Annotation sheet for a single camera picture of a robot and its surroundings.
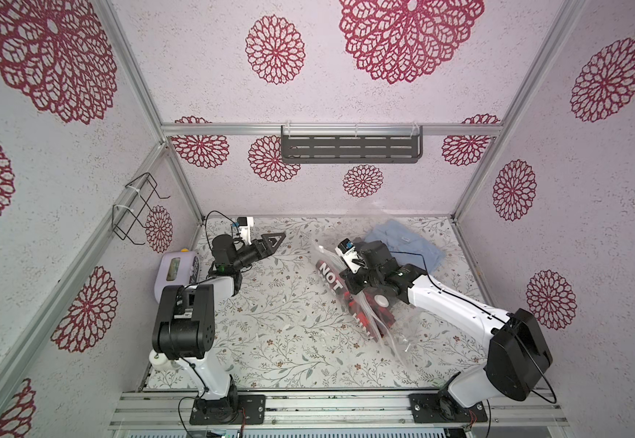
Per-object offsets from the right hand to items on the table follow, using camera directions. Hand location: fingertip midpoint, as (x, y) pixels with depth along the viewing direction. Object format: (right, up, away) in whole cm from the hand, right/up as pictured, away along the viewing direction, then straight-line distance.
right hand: (340, 270), depth 83 cm
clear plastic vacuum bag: (+26, -22, +4) cm, 34 cm away
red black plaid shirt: (+11, -13, +6) cm, 18 cm away
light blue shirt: (+28, +7, +24) cm, 38 cm away
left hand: (-19, +10, +5) cm, 22 cm away
